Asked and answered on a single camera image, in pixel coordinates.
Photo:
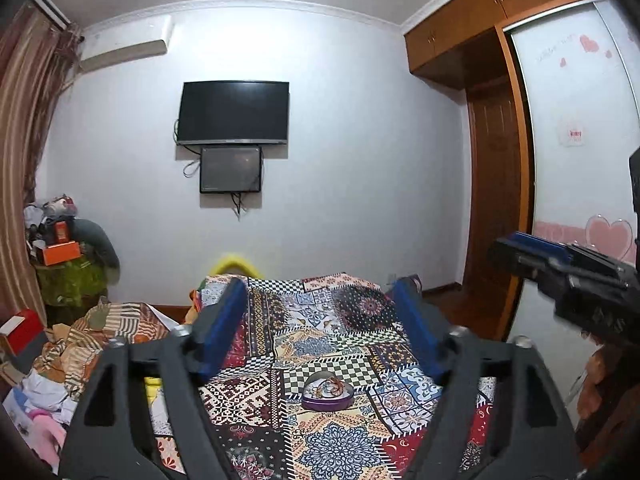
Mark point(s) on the red box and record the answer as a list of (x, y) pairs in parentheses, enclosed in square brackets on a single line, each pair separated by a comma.
[(19, 331)]

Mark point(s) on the colourful patchwork bedspread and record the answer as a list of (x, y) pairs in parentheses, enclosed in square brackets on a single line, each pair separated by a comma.
[(293, 329)]

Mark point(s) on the brown wooden overhead cabinet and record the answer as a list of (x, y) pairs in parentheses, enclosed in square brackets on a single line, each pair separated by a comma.
[(458, 46)]

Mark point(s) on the small dark wall screen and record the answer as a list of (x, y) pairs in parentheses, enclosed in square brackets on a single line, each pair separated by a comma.
[(231, 170)]

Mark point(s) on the green covered side table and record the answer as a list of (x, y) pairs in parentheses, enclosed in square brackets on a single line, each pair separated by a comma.
[(75, 283)]

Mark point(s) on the yellow round object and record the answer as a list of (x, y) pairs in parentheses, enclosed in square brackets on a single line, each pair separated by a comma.
[(235, 264)]

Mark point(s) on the white sliding wardrobe door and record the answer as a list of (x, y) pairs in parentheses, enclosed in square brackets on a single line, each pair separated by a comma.
[(580, 67)]

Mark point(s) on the orange box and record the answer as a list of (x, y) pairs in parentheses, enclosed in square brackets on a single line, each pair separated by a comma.
[(60, 253)]

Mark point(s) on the striped brown curtain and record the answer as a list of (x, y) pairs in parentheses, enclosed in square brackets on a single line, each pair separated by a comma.
[(37, 59)]

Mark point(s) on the pink white clothes pile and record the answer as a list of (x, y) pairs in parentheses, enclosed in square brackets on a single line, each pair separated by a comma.
[(41, 411)]

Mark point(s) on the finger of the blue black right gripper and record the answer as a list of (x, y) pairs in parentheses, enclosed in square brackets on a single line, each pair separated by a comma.
[(525, 255)]

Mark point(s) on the brown wooden door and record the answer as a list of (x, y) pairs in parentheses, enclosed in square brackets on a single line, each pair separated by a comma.
[(496, 176)]

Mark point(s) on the striped patchwork blanket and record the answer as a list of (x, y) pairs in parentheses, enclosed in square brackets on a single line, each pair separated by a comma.
[(72, 351)]

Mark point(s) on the purple round jewelry box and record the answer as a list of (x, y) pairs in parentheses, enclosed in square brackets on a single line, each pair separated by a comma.
[(326, 392)]

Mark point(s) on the black wall television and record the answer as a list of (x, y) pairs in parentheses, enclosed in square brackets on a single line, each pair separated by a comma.
[(233, 112)]

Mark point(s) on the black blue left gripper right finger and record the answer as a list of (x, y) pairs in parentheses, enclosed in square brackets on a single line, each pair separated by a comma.
[(530, 435)]

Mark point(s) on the white air conditioner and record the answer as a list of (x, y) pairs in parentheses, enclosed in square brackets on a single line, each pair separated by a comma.
[(126, 42)]

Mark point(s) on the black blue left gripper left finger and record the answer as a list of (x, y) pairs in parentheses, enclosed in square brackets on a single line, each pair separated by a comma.
[(111, 434)]

